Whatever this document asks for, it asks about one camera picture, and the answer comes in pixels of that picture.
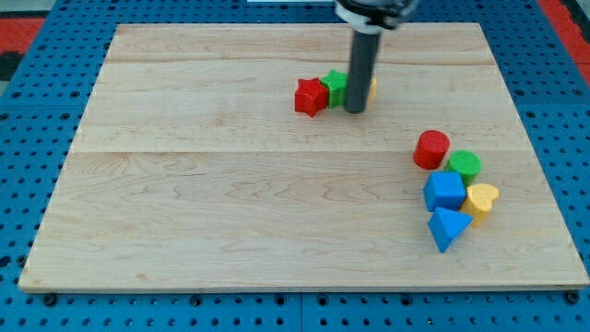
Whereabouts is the yellow block behind rod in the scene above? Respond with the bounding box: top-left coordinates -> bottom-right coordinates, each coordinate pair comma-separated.
367,77 -> 378,104

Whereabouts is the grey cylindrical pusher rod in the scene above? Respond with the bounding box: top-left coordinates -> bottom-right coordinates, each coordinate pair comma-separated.
344,31 -> 381,113

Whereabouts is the blue cube block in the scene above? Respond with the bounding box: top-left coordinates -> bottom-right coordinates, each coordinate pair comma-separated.
423,172 -> 466,212

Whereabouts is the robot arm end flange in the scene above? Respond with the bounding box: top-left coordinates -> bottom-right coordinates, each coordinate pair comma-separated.
335,0 -> 420,34

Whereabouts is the red cylinder block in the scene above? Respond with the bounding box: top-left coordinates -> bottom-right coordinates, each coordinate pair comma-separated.
413,130 -> 451,170

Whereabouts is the green star block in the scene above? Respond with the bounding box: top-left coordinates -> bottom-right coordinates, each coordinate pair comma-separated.
320,69 -> 348,108

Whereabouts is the green cylinder block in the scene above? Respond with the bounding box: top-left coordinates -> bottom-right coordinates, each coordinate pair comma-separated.
444,149 -> 481,187

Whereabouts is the red star block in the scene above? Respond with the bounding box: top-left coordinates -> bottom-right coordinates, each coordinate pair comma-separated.
294,77 -> 329,117

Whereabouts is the blue triangle block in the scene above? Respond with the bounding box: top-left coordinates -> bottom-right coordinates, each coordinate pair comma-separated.
428,207 -> 473,253

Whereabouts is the yellow heart block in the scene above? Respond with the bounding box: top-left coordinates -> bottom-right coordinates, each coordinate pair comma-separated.
459,184 -> 500,227

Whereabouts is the wooden board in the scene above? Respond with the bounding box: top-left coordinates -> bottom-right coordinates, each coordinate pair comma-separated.
18,23 -> 589,293

